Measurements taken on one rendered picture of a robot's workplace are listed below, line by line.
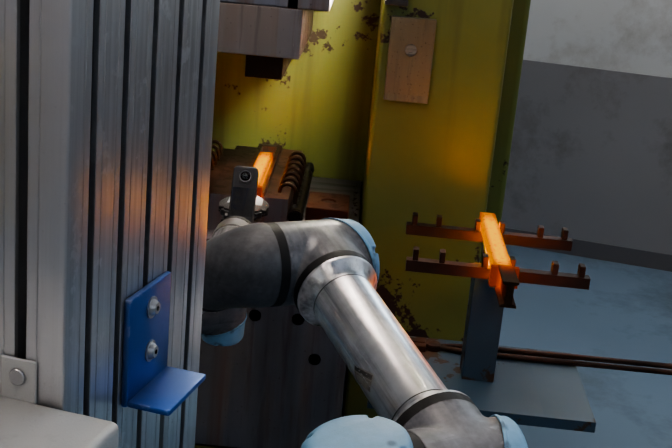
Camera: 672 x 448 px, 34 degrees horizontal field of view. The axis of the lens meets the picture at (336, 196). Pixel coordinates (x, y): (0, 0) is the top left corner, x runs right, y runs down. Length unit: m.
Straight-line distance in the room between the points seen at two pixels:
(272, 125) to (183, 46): 1.75
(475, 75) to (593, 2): 2.92
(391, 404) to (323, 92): 1.40
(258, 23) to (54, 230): 1.38
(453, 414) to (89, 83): 0.64
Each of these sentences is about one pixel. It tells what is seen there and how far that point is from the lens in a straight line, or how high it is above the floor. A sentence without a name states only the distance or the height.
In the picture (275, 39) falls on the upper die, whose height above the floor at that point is 1.30.
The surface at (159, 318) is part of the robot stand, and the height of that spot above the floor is 1.25.
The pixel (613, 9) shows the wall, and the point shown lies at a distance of 5.12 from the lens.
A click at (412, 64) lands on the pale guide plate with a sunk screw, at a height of 1.26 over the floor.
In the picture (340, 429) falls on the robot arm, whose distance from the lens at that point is 1.16.
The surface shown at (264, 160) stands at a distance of 2.36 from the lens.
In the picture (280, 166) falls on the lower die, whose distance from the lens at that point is 2.39.
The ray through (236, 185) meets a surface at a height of 1.06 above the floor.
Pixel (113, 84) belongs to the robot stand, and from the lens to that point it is 0.76.
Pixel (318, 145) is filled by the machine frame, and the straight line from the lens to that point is 2.60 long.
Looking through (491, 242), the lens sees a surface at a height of 1.01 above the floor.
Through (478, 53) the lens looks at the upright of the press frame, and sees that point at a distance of 2.22.
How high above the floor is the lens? 1.59
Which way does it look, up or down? 16 degrees down
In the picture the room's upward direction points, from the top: 5 degrees clockwise
